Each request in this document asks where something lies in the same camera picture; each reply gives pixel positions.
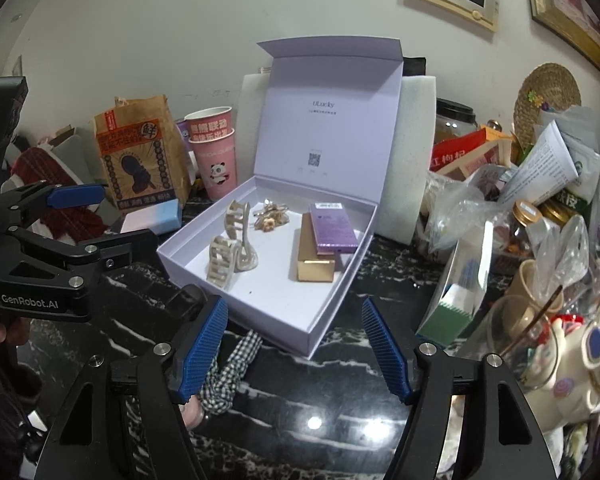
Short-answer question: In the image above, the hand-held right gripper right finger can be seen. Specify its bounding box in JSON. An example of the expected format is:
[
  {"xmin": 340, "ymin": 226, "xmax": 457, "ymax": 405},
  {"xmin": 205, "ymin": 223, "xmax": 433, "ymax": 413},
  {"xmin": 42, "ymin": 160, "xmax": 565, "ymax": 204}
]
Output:
[{"xmin": 361, "ymin": 297, "xmax": 561, "ymax": 480}]

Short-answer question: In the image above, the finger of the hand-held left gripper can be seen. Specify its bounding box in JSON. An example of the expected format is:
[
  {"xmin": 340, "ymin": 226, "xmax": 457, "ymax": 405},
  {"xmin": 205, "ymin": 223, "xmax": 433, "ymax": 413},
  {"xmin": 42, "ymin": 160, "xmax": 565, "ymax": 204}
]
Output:
[
  {"xmin": 0, "ymin": 182, "xmax": 107, "ymax": 227},
  {"xmin": 10, "ymin": 227, "xmax": 159, "ymax": 288}
]

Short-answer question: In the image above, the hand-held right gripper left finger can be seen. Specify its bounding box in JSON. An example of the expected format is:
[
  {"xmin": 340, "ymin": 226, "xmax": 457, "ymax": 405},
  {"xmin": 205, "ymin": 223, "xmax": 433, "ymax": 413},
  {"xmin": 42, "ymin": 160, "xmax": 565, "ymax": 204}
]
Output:
[{"xmin": 32, "ymin": 294, "xmax": 229, "ymax": 480}]

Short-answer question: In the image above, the black white gingham scrunchie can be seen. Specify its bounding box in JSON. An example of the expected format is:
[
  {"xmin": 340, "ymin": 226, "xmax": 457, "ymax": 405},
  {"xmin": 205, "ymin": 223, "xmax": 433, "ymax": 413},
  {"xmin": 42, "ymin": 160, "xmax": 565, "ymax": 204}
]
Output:
[{"xmin": 197, "ymin": 330, "xmax": 262, "ymax": 415}]

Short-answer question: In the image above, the beige hair claw clip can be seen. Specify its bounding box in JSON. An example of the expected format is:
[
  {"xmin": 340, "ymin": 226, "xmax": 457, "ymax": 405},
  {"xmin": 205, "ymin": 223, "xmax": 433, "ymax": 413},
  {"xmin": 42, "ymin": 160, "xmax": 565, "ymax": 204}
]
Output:
[{"xmin": 206, "ymin": 200, "xmax": 260, "ymax": 290}]

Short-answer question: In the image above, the lavender gift box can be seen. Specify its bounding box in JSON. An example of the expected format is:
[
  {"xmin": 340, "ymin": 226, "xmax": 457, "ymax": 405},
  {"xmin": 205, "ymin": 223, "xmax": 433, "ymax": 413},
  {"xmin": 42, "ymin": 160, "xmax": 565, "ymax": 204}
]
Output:
[{"xmin": 157, "ymin": 37, "xmax": 405, "ymax": 360}]

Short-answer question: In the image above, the gold rectangular box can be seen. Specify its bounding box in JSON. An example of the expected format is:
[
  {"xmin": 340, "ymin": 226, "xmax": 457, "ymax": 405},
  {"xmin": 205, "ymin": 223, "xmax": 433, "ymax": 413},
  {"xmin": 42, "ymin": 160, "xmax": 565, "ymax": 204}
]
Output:
[{"xmin": 296, "ymin": 212, "xmax": 341, "ymax": 283}]

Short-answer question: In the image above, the small purple box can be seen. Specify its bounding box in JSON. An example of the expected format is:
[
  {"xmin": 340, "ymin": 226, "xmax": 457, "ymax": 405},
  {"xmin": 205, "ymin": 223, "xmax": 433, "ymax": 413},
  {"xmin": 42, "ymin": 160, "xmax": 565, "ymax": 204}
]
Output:
[{"xmin": 308, "ymin": 201, "xmax": 361, "ymax": 255}]

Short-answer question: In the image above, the small gold hair clip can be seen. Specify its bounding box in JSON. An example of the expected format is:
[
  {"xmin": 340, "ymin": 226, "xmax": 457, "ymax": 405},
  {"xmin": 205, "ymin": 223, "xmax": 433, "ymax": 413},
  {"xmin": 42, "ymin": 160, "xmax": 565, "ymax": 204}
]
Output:
[{"xmin": 252, "ymin": 201, "xmax": 288, "ymax": 233}]

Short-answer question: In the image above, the light blue white small box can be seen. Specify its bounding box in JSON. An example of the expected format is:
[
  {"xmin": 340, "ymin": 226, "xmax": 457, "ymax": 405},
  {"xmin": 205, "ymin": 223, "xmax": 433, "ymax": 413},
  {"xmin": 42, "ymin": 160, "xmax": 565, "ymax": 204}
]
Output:
[{"xmin": 120, "ymin": 199, "xmax": 183, "ymax": 235}]

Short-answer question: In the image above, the grey cardboard box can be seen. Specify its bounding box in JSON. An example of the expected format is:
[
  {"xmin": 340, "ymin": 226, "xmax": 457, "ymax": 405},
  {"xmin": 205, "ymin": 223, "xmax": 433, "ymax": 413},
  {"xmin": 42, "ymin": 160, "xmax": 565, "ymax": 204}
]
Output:
[{"xmin": 40, "ymin": 127, "xmax": 98, "ymax": 181}]

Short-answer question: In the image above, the red plaid cloth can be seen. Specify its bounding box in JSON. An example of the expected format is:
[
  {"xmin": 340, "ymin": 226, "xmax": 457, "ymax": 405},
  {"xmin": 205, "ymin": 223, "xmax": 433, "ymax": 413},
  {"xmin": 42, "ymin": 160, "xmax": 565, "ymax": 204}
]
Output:
[{"xmin": 10, "ymin": 147, "xmax": 106, "ymax": 246}]

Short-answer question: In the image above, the brown printed paper bag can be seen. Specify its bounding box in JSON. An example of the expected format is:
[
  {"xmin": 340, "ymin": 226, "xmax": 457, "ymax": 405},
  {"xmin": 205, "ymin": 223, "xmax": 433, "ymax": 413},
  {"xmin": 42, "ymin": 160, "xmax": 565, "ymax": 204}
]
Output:
[{"xmin": 94, "ymin": 94, "xmax": 193, "ymax": 211}]

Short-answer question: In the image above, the green striped carton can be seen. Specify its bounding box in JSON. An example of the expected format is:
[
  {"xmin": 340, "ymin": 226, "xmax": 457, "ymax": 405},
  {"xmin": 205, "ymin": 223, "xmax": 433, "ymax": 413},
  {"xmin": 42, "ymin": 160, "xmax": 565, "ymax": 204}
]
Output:
[{"xmin": 416, "ymin": 220, "xmax": 496, "ymax": 348}]

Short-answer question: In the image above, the clear glass beaker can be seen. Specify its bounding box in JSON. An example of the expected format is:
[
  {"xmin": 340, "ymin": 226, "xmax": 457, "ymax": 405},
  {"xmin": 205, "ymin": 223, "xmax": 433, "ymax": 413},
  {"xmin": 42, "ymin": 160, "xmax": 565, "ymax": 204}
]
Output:
[{"xmin": 485, "ymin": 295, "xmax": 561, "ymax": 393}]

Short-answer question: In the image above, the pink panda paper cup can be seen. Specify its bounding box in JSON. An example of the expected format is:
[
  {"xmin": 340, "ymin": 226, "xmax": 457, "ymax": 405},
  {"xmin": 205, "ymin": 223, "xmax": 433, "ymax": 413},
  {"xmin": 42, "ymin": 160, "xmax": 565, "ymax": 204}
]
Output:
[{"xmin": 189, "ymin": 127, "xmax": 240, "ymax": 202}]

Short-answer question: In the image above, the pink lettered paper cup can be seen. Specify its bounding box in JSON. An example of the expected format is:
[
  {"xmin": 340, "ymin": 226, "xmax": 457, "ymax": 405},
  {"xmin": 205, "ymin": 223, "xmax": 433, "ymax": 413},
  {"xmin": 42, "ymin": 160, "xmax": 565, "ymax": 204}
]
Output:
[{"xmin": 184, "ymin": 106, "xmax": 233, "ymax": 143}]

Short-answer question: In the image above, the gold long spoon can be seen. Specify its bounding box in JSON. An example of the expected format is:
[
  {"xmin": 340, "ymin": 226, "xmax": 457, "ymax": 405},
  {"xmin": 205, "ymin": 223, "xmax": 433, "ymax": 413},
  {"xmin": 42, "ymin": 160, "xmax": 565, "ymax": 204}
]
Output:
[{"xmin": 505, "ymin": 285, "xmax": 563, "ymax": 356}]

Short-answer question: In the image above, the beige cup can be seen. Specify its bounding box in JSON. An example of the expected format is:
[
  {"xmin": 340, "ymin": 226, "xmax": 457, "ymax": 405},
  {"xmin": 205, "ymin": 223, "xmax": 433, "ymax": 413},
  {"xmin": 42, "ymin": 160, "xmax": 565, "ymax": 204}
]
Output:
[{"xmin": 507, "ymin": 259, "xmax": 563, "ymax": 311}]

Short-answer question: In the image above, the clear plastic bag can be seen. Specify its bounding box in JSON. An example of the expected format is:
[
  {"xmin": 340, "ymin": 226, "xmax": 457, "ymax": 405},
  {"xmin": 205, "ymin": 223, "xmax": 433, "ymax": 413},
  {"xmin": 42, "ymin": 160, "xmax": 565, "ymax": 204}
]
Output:
[
  {"xmin": 525, "ymin": 212, "xmax": 591, "ymax": 301},
  {"xmin": 425, "ymin": 170, "xmax": 511, "ymax": 261}
]

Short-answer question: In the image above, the cream ceramic teapot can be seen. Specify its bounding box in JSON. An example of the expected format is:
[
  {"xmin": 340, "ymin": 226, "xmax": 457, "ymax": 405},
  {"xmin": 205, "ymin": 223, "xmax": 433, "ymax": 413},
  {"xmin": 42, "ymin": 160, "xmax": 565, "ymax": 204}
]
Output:
[{"xmin": 522, "ymin": 305, "xmax": 600, "ymax": 431}]

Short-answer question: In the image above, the white foam block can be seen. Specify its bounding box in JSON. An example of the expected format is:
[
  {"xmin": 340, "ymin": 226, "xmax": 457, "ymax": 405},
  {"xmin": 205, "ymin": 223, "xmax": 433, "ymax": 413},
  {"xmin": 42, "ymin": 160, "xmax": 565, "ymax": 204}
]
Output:
[{"xmin": 237, "ymin": 72, "xmax": 438, "ymax": 246}]

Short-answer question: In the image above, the gold-lidded glass jar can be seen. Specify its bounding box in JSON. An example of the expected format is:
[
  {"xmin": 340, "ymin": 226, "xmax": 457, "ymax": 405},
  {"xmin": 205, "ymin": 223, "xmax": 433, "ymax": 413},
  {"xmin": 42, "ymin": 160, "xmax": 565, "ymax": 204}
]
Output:
[
  {"xmin": 500, "ymin": 200, "xmax": 541, "ymax": 261},
  {"xmin": 542, "ymin": 200, "xmax": 573, "ymax": 226}
]

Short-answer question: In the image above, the red packet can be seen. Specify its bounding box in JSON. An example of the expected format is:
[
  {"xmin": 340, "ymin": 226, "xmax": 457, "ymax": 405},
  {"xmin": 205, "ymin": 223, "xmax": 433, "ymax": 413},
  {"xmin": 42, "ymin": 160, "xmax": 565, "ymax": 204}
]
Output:
[{"xmin": 430, "ymin": 127, "xmax": 488, "ymax": 173}]

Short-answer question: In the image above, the beige wooden box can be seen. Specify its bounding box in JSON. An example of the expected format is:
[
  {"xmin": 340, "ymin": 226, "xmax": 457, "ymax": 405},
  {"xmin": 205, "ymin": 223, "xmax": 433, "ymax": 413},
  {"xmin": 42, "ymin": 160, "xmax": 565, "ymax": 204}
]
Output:
[{"xmin": 445, "ymin": 137, "xmax": 513, "ymax": 181}]

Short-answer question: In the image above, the black-lidded glass jar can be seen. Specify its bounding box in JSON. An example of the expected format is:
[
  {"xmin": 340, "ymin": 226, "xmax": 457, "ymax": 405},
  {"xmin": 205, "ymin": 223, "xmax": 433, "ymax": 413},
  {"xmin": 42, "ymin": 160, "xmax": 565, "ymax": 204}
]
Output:
[{"xmin": 435, "ymin": 97, "xmax": 478, "ymax": 146}]

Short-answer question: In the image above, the folded paper leaflet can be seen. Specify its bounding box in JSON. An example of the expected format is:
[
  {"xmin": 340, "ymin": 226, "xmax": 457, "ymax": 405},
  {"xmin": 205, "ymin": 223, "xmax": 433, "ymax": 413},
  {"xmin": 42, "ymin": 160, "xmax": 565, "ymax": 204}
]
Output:
[{"xmin": 500, "ymin": 120, "xmax": 581, "ymax": 206}]

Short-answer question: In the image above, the white packet green logo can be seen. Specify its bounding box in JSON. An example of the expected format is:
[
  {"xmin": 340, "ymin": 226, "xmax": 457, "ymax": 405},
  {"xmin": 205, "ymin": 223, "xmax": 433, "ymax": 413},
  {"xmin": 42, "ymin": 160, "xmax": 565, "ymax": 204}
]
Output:
[{"xmin": 560, "ymin": 105, "xmax": 600, "ymax": 201}]

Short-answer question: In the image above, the woven round coaster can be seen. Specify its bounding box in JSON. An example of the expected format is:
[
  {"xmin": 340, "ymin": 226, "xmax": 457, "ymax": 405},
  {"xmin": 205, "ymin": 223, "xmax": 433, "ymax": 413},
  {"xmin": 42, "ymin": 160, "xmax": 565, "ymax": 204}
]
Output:
[{"xmin": 512, "ymin": 62, "xmax": 583, "ymax": 143}]

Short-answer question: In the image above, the framed picture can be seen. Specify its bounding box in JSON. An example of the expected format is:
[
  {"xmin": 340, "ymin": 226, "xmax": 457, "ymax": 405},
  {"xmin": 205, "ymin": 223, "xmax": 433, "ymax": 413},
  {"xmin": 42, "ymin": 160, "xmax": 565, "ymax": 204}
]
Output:
[{"xmin": 520, "ymin": 0, "xmax": 600, "ymax": 78}]

